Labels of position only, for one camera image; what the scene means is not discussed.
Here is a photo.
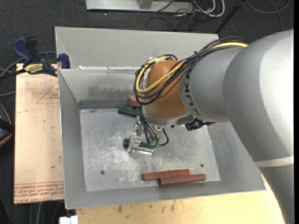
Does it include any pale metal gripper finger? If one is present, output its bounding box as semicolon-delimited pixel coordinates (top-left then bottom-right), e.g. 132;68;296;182
129;134;142;147
127;146;155;157

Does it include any dark green flat block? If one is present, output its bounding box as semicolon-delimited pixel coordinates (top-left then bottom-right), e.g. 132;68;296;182
117;105;141;118

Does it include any red-brown flat block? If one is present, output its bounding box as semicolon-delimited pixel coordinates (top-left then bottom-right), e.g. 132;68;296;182
142;168;191;182
129;97;142;108
159;174;207;186

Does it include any grey metal bin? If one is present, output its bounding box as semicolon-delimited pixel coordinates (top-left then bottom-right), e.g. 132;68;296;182
55;26;266;210

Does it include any brown cardboard board, red print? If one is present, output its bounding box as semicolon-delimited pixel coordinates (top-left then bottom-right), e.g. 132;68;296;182
14;63;65;205

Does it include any black cylinder on white bracket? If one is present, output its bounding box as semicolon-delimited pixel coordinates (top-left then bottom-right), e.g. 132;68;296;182
185;119;217;132

